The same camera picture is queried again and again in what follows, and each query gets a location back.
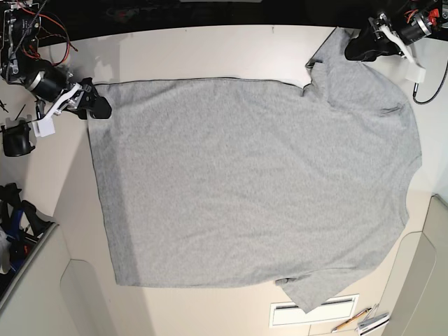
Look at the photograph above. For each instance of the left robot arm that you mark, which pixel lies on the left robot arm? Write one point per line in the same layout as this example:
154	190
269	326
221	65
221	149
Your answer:
415	20

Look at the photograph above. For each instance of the white vent plate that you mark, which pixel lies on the white vent plate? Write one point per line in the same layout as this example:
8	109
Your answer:
333	310

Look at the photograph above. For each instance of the yellow pencil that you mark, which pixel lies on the yellow pencil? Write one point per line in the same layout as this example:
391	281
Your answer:
351	320

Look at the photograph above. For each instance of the grey T-shirt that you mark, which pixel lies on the grey T-shirt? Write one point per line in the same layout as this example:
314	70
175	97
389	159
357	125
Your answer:
225	182

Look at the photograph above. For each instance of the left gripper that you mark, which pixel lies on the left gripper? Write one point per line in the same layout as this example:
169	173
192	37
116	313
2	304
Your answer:
380	39

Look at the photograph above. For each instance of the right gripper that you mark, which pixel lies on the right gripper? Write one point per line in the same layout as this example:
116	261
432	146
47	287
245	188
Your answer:
86	101

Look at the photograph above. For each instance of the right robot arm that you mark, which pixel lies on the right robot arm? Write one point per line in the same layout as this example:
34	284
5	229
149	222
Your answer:
47	81

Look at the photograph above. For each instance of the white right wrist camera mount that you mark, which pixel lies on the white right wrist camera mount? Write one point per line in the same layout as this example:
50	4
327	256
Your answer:
45	127

